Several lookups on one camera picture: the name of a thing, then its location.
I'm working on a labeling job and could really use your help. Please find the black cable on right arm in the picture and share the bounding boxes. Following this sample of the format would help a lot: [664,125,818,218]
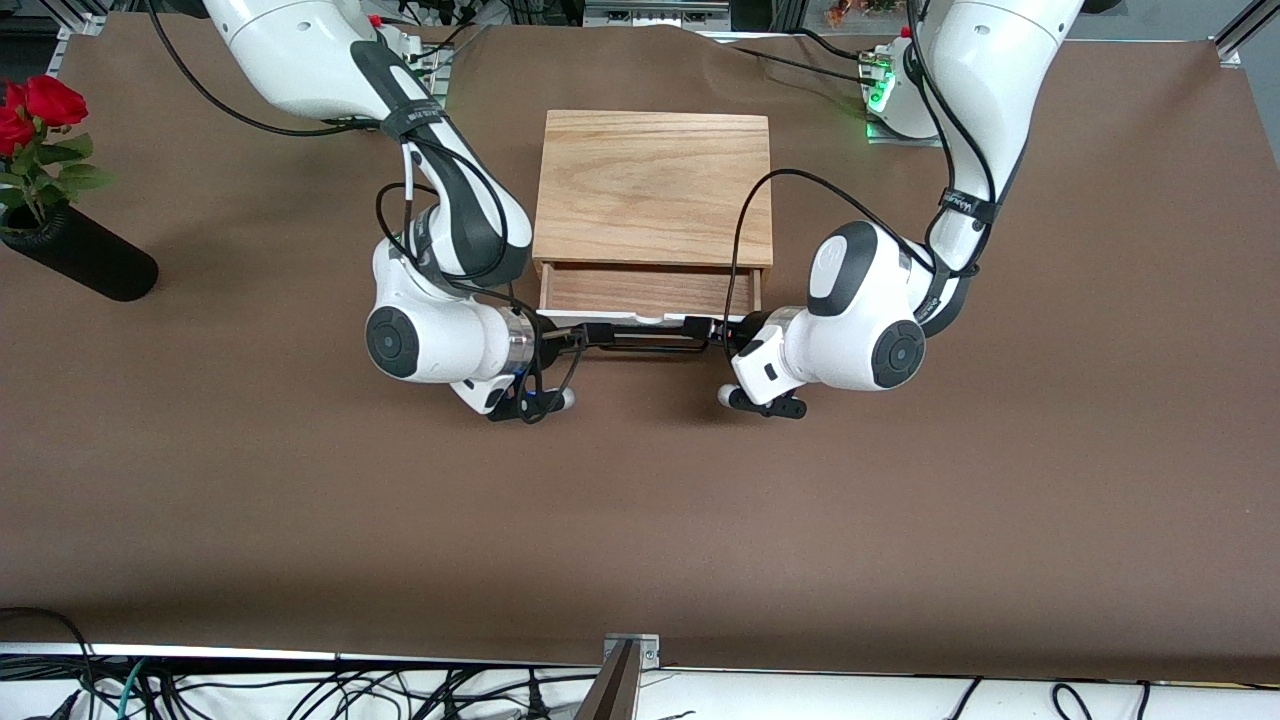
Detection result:
[145,0,586,421]

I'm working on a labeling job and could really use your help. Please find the teal cable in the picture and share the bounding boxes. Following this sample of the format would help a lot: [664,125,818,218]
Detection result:
[115,660,149,720]

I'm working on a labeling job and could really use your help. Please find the camera post with metal bracket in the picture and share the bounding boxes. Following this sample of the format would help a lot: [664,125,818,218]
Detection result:
[575,633,661,720]

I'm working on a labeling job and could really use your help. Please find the black looped cable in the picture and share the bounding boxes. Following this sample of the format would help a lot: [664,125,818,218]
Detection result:
[0,607,96,691]

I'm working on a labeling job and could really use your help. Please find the orange artificial flowers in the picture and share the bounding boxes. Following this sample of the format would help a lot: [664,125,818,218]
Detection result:
[825,0,906,28]

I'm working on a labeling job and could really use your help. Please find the white-front drawer with black handle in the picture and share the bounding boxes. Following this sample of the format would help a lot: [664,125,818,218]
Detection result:
[540,262,766,359]

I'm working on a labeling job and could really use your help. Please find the grey metal rack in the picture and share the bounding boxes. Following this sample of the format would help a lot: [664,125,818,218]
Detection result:
[583,0,731,31]

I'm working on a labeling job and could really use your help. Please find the light wooden drawer cabinet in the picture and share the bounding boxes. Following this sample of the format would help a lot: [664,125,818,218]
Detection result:
[532,110,776,291]

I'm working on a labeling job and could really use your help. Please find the red artificial roses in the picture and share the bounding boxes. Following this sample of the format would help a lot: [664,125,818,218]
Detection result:
[0,75,116,226]

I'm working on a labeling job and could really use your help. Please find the brown table cover sheet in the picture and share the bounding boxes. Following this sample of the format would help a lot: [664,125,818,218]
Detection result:
[0,12,1280,683]

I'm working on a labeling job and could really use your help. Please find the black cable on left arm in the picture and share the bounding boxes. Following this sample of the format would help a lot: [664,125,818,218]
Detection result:
[722,0,1001,346]

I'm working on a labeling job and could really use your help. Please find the black cylindrical vase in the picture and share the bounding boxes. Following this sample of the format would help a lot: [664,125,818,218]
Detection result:
[0,205,159,303]

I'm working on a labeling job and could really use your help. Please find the black power cable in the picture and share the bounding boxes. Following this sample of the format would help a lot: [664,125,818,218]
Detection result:
[730,45,876,83]
[790,27,886,66]

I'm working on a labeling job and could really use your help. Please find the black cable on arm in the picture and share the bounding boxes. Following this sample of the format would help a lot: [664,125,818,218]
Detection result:
[145,0,586,421]
[722,0,1001,346]

